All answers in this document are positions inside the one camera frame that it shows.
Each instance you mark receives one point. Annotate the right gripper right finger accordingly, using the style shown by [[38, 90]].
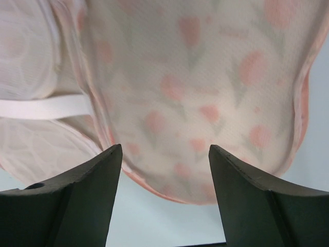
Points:
[[259, 209]]

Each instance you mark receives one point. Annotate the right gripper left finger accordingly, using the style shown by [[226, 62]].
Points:
[[70, 209]]

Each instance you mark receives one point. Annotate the pink floral mesh laundry bag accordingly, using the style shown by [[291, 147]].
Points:
[[164, 79]]

